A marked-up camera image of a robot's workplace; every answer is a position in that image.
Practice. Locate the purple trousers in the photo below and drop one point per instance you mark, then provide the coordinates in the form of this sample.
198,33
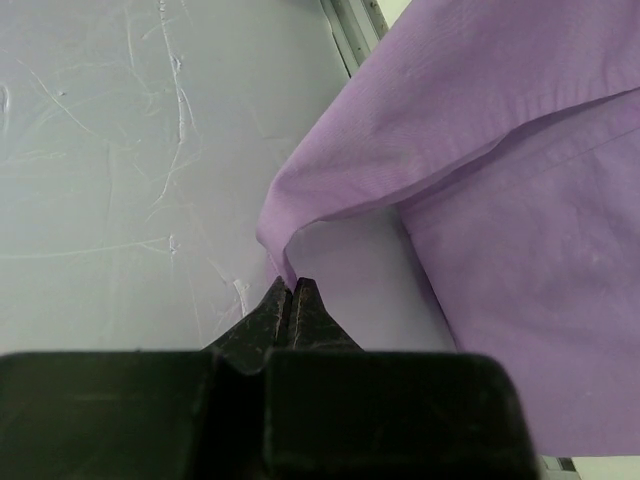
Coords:
506,133

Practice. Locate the aluminium rail frame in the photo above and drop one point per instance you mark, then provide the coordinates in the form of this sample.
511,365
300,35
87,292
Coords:
358,26

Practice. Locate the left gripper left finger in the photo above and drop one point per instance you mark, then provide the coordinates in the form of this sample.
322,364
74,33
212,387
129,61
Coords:
143,414

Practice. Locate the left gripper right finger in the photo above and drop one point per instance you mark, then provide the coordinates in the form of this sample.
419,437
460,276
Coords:
336,412

